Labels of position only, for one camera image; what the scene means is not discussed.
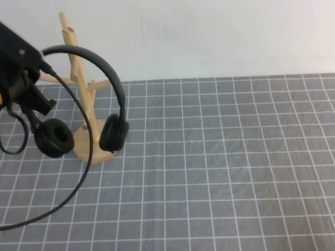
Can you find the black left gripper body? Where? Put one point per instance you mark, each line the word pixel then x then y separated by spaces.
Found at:
pixel 14 83

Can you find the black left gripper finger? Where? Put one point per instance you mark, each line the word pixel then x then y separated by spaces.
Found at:
pixel 31 119
pixel 39 100

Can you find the black over-ear headphones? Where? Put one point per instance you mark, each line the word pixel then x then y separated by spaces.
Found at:
pixel 53 137

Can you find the wooden branched headphone stand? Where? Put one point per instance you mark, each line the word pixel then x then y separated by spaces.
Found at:
pixel 81 141

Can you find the grey white-grid tablecloth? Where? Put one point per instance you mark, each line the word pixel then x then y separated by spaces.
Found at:
pixel 209 162

